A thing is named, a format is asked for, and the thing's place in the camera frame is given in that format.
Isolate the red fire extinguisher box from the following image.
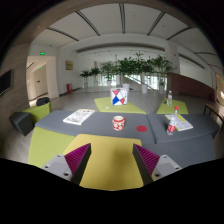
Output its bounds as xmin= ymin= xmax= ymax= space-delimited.
xmin=66 ymin=83 xmax=72 ymax=94

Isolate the green chair with black bag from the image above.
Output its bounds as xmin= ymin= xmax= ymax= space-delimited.
xmin=25 ymin=97 xmax=51 ymax=123

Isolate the potted green plant cluster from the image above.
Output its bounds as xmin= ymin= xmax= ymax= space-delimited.
xmin=80 ymin=52 xmax=173 ymax=88

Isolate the red round coaster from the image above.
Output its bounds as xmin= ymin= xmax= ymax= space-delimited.
xmin=136 ymin=125 xmax=147 ymax=132

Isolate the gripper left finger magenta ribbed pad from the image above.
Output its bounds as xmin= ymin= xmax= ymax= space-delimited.
xmin=42 ymin=143 xmax=91 ymax=185

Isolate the framed yellow wall picture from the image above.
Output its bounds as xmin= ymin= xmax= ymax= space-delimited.
xmin=65 ymin=60 xmax=73 ymax=70

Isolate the open magazine on left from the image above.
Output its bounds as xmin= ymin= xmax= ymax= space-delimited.
xmin=63 ymin=109 xmax=94 ymax=125

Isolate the dark grey ottoman stool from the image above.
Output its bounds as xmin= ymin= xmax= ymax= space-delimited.
xmin=9 ymin=112 xmax=34 ymax=136

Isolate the black wall television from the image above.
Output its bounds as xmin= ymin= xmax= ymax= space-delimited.
xmin=0 ymin=70 xmax=14 ymax=96

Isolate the yellow booklet on right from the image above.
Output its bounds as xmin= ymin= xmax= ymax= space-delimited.
xmin=166 ymin=115 xmax=193 ymax=131

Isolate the far clear water bottle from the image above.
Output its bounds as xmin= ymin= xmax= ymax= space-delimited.
xmin=167 ymin=90 xmax=172 ymax=106

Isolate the red-capped water bottle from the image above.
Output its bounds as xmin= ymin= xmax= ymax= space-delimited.
xmin=167 ymin=106 xmax=179 ymax=135

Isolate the red and white mug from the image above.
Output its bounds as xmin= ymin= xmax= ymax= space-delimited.
xmin=112 ymin=116 xmax=125 ymax=131

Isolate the white cube red blue pattern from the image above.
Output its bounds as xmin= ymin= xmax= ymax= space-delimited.
xmin=110 ymin=88 xmax=127 ymax=106

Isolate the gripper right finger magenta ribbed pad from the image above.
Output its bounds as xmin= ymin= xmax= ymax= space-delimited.
xmin=132 ymin=144 xmax=181 ymax=186

